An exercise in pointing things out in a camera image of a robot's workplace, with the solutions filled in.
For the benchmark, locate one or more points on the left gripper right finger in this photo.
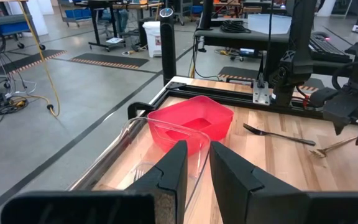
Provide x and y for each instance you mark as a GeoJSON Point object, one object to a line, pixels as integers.
{"type": "Point", "coordinates": [275, 205]}

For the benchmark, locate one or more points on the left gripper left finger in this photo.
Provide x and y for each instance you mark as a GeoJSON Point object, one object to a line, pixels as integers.
{"type": "Point", "coordinates": [104, 208]}

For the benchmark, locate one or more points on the gold fork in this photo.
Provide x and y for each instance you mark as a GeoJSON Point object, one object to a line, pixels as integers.
{"type": "Point", "coordinates": [331, 146]}

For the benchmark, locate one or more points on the red plastic bin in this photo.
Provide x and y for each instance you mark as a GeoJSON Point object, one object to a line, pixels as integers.
{"type": "Point", "coordinates": [197, 115]}

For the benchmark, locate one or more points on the clear plastic bin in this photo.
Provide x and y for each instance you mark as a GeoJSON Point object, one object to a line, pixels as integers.
{"type": "Point", "coordinates": [129, 149]}

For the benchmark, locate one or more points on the black fork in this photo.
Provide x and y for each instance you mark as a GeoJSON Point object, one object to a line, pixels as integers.
{"type": "Point", "coordinates": [278, 135]}

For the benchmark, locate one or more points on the grey metal mounting plate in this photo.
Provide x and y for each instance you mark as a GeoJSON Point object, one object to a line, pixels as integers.
{"type": "Point", "coordinates": [261, 95]}

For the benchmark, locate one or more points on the black table clamp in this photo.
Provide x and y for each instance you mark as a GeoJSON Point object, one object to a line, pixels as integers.
{"type": "Point", "coordinates": [135, 107]}

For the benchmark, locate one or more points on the black orange-striped floor mat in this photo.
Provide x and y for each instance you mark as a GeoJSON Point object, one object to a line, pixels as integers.
{"type": "Point", "coordinates": [110, 59]}
{"type": "Point", "coordinates": [20, 62]}
{"type": "Point", "coordinates": [238, 73]}

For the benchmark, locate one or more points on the grey equipment desk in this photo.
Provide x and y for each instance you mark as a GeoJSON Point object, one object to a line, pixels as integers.
{"type": "Point", "coordinates": [244, 39]}

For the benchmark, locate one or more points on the black cylindrical tower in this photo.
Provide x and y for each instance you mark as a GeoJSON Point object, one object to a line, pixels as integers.
{"type": "Point", "coordinates": [168, 46]}

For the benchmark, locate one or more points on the white trash bin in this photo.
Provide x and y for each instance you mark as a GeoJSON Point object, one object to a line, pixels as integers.
{"type": "Point", "coordinates": [152, 39]}

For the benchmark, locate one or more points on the black standing desk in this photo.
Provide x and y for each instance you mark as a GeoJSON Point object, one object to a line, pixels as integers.
{"type": "Point", "coordinates": [104, 4]}

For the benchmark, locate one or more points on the black aluminium table frame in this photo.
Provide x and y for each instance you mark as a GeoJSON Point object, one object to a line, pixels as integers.
{"type": "Point", "coordinates": [216, 99]}

